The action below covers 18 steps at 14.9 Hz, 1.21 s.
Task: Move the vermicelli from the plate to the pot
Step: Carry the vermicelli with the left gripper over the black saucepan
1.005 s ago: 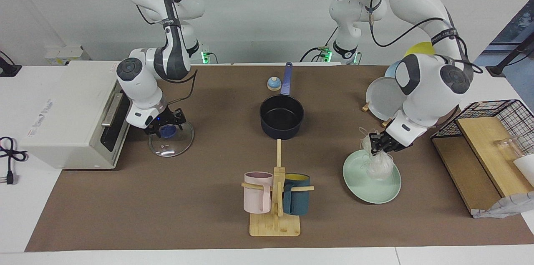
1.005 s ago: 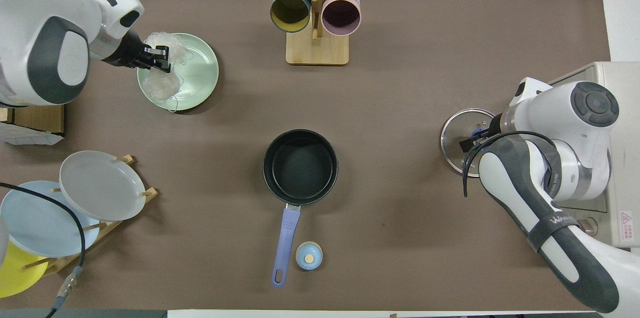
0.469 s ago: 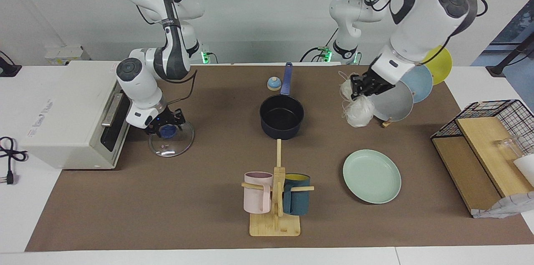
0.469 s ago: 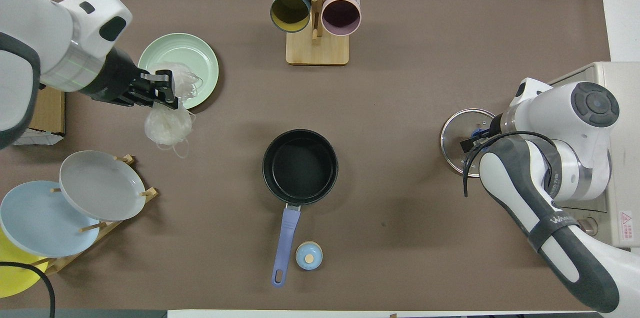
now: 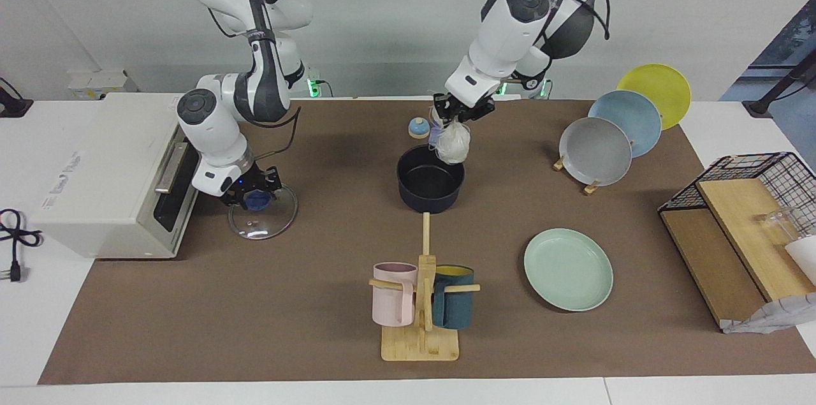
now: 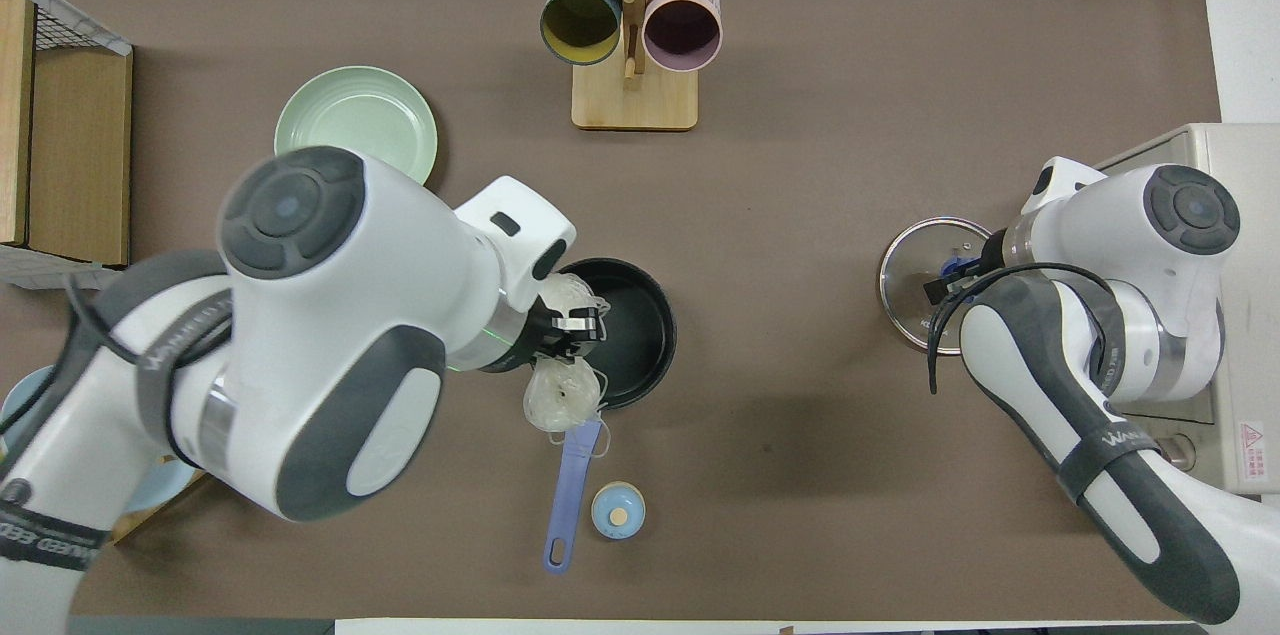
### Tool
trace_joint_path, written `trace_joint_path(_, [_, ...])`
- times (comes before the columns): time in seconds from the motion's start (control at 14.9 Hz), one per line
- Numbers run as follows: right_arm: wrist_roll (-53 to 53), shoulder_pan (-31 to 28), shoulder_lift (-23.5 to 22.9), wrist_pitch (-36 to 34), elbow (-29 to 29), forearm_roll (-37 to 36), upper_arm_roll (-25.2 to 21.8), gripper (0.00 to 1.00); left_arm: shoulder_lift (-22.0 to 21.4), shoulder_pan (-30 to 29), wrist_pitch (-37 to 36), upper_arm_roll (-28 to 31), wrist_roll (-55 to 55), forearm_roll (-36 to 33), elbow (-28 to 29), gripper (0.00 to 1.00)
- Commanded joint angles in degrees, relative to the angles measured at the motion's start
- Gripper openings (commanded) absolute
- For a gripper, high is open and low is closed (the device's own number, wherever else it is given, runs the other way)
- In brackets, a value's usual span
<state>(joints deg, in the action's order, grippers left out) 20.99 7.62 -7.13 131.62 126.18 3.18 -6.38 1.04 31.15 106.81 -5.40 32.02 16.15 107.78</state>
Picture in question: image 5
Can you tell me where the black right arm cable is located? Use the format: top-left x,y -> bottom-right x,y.
207,0 -> 302,157

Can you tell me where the white toaster oven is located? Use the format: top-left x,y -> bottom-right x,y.
29,92 -> 214,260

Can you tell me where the white power strip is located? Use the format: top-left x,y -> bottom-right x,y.
68,70 -> 138,101

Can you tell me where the light blue plate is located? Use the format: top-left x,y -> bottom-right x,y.
587,91 -> 662,158

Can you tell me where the dark blue saucepan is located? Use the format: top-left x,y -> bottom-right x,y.
397,126 -> 465,214

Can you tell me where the white cup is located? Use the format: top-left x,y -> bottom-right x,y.
784,236 -> 816,284

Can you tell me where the black wire basket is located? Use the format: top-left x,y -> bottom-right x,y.
658,152 -> 816,240

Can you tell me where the black stand leg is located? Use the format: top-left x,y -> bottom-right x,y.
743,51 -> 816,117

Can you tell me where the pink mug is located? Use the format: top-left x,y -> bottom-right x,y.
372,262 -> 418,328

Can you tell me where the grey plate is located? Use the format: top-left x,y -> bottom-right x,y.
559,117 -> 633,187

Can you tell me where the yellow plate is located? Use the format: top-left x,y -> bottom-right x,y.
616,64 -> 692,131

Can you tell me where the black clamp mount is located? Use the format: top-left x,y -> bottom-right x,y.
0,77 -> 34,119

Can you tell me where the clear glass cup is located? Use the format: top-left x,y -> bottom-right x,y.
757,207 -> 798,243

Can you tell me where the dark teal mug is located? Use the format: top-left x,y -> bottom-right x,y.
432,265 -> 475,330

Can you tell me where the black power cable with plug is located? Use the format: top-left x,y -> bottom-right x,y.
0,209 -> 44,283

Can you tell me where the wooden plate rack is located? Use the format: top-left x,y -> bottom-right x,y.
553,151 -> 601,196

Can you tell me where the mint green plate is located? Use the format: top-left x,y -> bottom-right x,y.
523,228 -> 614,313

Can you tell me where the grey cloth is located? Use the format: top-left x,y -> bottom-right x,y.
720,292 -> 816,334

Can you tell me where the glass lid with blue knob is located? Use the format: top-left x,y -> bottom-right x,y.
228,182 -> 299,241

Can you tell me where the light bamboo board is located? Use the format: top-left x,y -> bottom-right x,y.
696,178 -> 816,302

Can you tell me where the brown table mat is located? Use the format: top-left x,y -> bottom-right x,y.
38,99 -> 816,385

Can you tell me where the white vermicelli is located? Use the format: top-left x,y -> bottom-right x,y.
428,105 -> 472,165

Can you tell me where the wooden mug tree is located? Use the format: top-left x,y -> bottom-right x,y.
368,212 -> 481,362

